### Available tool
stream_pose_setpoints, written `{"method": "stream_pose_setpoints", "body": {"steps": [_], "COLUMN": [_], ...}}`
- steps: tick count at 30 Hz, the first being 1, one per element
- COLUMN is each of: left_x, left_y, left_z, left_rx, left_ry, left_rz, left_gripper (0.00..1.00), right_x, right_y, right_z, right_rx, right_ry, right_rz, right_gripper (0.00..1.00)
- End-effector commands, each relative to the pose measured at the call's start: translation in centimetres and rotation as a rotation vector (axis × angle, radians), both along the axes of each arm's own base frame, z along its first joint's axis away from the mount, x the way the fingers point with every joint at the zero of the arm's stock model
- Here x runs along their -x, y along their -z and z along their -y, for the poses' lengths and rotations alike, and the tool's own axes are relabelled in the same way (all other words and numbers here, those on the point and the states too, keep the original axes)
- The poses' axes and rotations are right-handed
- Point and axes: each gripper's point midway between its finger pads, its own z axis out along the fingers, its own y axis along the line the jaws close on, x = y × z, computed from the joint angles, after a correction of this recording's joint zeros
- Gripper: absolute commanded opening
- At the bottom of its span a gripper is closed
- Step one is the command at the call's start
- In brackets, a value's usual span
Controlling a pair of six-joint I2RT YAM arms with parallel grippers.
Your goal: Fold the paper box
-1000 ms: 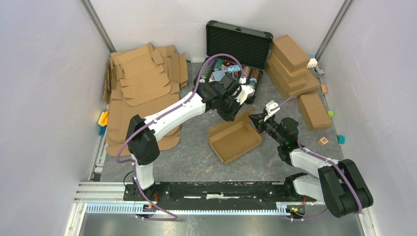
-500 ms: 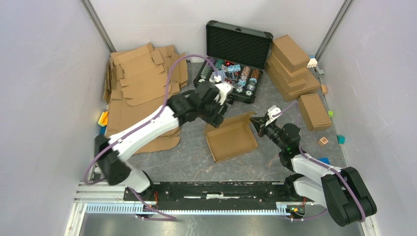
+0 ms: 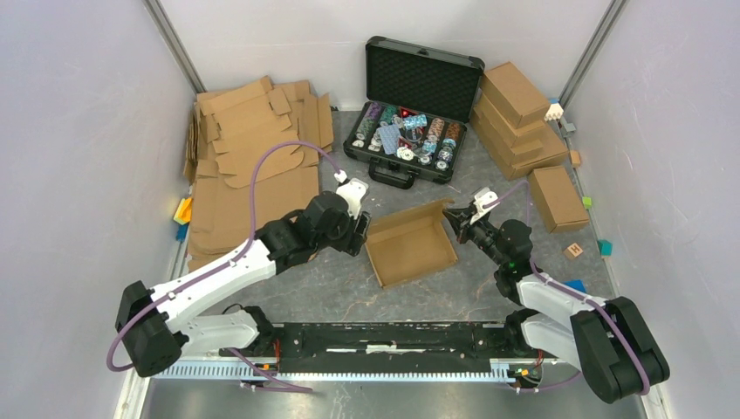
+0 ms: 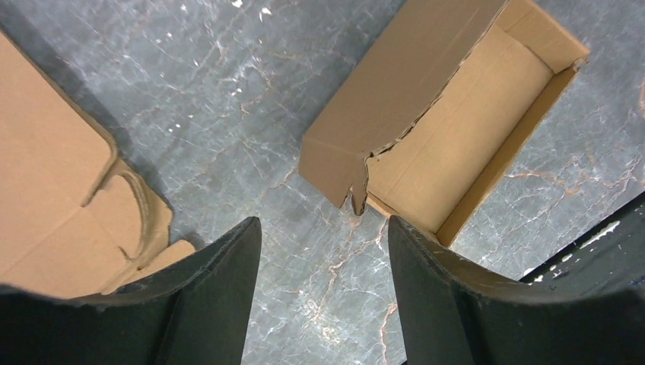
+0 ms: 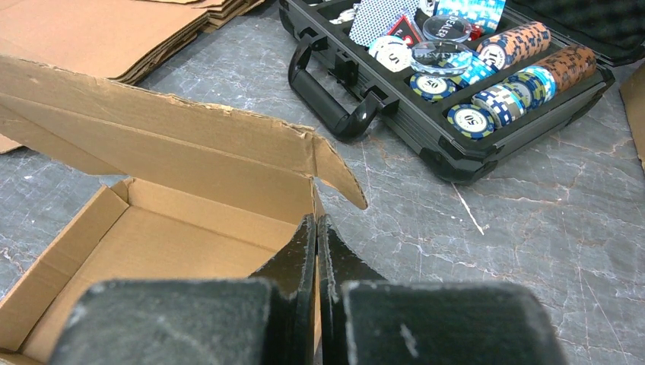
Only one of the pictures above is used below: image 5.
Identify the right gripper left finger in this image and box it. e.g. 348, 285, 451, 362
49, 214, 316, 364

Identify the black poker chip case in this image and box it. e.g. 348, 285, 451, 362
279, 1, 644, 184

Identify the cardboard box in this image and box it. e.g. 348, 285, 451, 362
1, 56, 367, 364
619, 63, 645, 169

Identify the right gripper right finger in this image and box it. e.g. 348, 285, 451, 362
317, 215, 567, 364

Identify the stack of flat cardboard blanks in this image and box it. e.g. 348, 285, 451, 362
1, 1, 260, 84

